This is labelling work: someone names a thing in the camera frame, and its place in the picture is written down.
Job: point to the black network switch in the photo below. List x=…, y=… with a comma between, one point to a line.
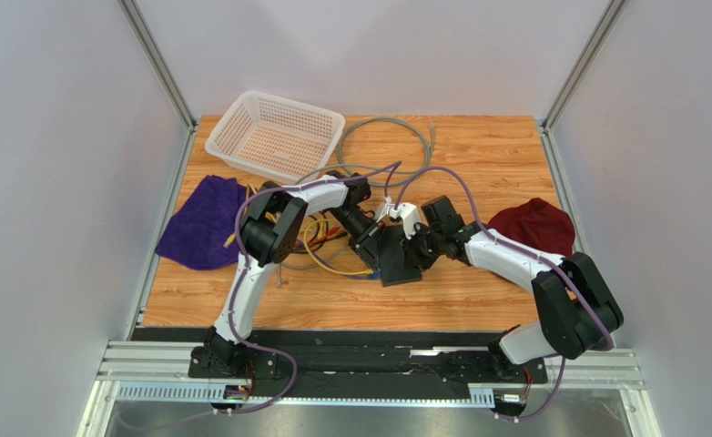
x=392, y=271

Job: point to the white perforated plastic basket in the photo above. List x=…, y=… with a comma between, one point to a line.
x=275, y=137

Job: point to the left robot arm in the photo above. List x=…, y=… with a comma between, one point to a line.
x=267, y=227

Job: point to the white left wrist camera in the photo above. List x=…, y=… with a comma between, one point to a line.
x=384, y=209

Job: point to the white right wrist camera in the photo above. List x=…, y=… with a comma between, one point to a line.
x=409, y=215

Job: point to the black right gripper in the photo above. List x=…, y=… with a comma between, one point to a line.
x=413, y=249

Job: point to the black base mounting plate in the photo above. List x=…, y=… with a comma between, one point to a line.
x=455, y=363

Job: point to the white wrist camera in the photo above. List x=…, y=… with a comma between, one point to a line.
x=409, y=215
x=384, y=209

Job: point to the aluminium frame rail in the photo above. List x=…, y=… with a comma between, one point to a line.
x=361, y=374

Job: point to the dark red cloth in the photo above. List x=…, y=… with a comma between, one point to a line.
x=537, y=224

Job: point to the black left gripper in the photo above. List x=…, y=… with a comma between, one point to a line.
x=370, y=243

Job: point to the purple cloth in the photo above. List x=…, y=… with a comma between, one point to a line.
x=197, y=236

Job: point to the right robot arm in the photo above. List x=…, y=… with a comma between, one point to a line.
x=577, y=312

